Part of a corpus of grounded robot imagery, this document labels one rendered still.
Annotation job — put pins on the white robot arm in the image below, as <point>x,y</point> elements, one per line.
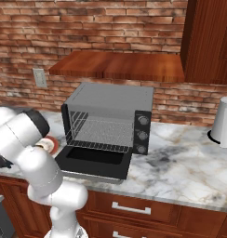
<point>41,167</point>

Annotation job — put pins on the grey toaster oven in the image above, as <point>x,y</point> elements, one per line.
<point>112,99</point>

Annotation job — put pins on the grey timer knob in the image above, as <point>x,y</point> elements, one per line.
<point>143,120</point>

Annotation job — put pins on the grey toaster oven knob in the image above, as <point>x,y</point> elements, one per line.
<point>142,135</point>
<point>141,149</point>

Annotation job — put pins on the black toaster oven door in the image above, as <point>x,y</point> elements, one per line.
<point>93,164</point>

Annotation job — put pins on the red plate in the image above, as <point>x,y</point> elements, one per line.
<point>54,143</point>

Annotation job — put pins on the pale bagel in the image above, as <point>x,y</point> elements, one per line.
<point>45,145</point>

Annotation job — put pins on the wooden cupboard door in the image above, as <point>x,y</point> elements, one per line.
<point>22,210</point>

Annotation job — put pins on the wooden drawer front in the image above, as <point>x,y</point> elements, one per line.
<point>100,227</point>
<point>134,198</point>

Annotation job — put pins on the white paper towel roll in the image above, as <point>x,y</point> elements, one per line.
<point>224,124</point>

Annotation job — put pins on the wooden cupboard front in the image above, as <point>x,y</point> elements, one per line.
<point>205,223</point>

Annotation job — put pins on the grey dishwasher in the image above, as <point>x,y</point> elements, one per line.
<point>1,217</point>

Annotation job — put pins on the wooden wall shelf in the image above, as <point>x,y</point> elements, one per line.
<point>118,66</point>

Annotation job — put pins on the grey wall outlet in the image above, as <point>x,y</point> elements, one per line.
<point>40,77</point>

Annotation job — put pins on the wooden wall cupboard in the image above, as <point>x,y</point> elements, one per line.
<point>208,40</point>

